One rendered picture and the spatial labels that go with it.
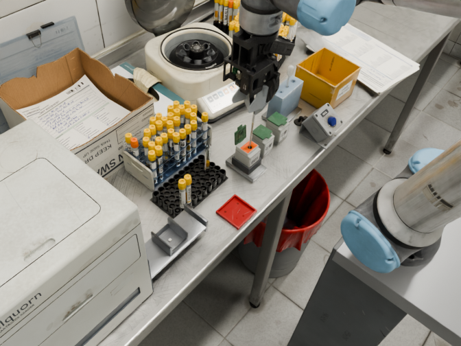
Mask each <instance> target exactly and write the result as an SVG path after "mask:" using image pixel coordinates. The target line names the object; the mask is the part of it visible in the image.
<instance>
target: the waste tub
mask: <svg viewBox="0 0 461 346"><path fill-rule="evenodd" d="M361 68H362V67H361V66H359V65H356V64H355V63H354V62H351V61H350V60H348V59H346V58H344V57H342V56H341V55H339V54H337V53H335V52H333V51H331V50H330V49H327V48H326V47H322V48H321V49H319V50H318V51H316V52H315V53H313V54H312V55H310V56H309V57H307V58H306V59H304V60H303V61H301V62H300V63H298V64H297V65H296V73H295V77H297V78H299V79H301V80H303V81H304V82H303V87H302V91H301V94H300V99H302V100H304V101H305V102H306V103H308V104H310V105H312V106H313V107H315V108H316V109H319V108H320V107H321V106H323V105H325V104H326V103H329V104H330V105H331V107H332V108H333V109H334V108H335V107H337V106H338V105H339V104H341V103H342V102H343V101H344V100H345V99H347V98H348V97H349V96H351V95H352V92H353V89H354V87H355V83H356V81H357V77H358V75H359V72H360V69H361Z"/></svg>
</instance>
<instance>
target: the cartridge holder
mask: <svg viewBox="0 0 461 346"><path fill-rule="evenodd" d="M261 160H262V158H260V157H259V160H258V161H256V162H255V163H254V164H253V165H251V166H250V167H247V166H246V165H244V164H243V163H242V162H240V161H239V160H237V159H236V158H235V153H234V154H233V155H231V156H230V157H229V158H227V160H226V162H225V164H227V165H229V166H230V167H231V168H233V169H234V170H235V171H237V172H239V173H240V174H241V175H242V176H244V177H245V178H247V179H248V180H249V181H251V182H252V183H253V182H254V181H256V180H257V179H258V178H259V177H260V176H261V175H262V174H263V173H264V172H266V170H267V167H265V166H264V165H262V164H261Z"/></svg>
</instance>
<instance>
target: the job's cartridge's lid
mask: <svg viewBox="0 0 461 346"><path fill-rule="evenodd" d="M245 138H246V125H244V126H242V125H240V126H239V127H237V131H236V132H235V145H237V144H239V143H241V142H242V141H243V140H244V139H245Z"/></svg>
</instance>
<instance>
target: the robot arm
mask: <svg viewBox="0 0 461 346"><path fill-rule="evenodd" d="M364 2H373V3H380V4H384V5H391V6H394V7H398V8H405V9H409V10H416V11H420V12H427V13H431V14H438V15H442V16H449V17H453V18H457V19H461V0H240V5H239V31H238V32H236V33H234V34H233V44H232V54H231V55H229V56H227V57H226V58H225V59H224V70H223V82H224V81H226V80H227V79H229V78H230V79H231V80H232V81H233V82H235V85H237V86H238V87H239V89H238V90H237V91H236V93H235V94H234V95H233V97H232V103H236V102H240V101H242V100H244V102H245V105H246V108H247V109H248V112H249V113H252V112H254V115H257V114H258V113H260V112H261V111H262V110H263V109H264V108H265V107H266V106H267V105H268V103H269V102H270V100H271V99H272V98H273V97H274V95H275V94H276V92H277V91H278V89H279V84H280V80H279V77H280V73H279V72H278V71H279V62H278V60H277V56H275V55H274V54H279V55H282V56H284V55H286V56H290V55H291V53H292V51H293V48H294V46H295V44H293V43H292V42H290V41H291V40H290V39H288V38H286V37H285V36H280V35H279V29H280V27H281V23H282V21H283V19H282V18H283V12H284V13H286V14H288V15H289V16H291V17H292V18H294V19H296V20H297V21H298V22H300V24H301V25H302V26H304V27H306V28H307V29H309V30H313V31H315V32H317V33H319V34H320V35H322V36H332V35H334V34H336V33H338V32H339V31H340V30H341V28H342V26H345V25H346V24H347V23H348V21H349V19H350V18H351V16H352V14H353V12H354V9H355V6H357V5H359V4H361V3H364ZM228 63H229V64H230V72H229V73H227V74H226V65H227V64H228ZM232 68H233V72H232ZM255 95H256V97H255ZM460 217H461V139H459V140H458V141H457V142H455V143H454V144H453V145H452V146H450V147H449V148H447V149H446V150H439V149H436V148H423V149H421V150H418V151H417V152H415V153H414V154H413V156H412V157H410V159H409V161H408V165H407V166H406V167H405V169H404V170H403V171H402V172H401V173H400V174H398V175H397V176H396V177H394V178H393V179H392V180H391V181H389V182H388V183H386V184H385V185H384V186H383V187H381V188H380V189H378V190H377V191H376V192H375V193H374V194H373V195H372V196H370V197H369V198H367V199H366V200H365V201H364V202H363V203H361V204H360V205H359V206H357V207H356V208H355V209H354V210H350V211H349V212H348V215H347V216H345V217H344V218H343V219H342V221H341V225H340V230H341V234H342V236H343V239H344V242H345V243H346V245H347V247H348V248H349V250H350V251H351V253H352V254H354V256H355V257H356V258H357V259H358V260H359V261H360V262H361V263H362V264H364V265H365V266H367V267H369V268H370V269H371V270H373V271H376V272H378V273H389V272H391V271H393V270H394V269H395V268H398V267H400V265H402V266H420V265H423V264H425V263H427V262H428V261H429V260H431V259H432V257H433V256H435V254H436V253H437V252H438V249H439V248H440V243H441V238H442V232H443V230H444V228H445V226H446V225H447V224H449V223H450V222H453V221H454V220H456V219H458V218H460Z"/></svg>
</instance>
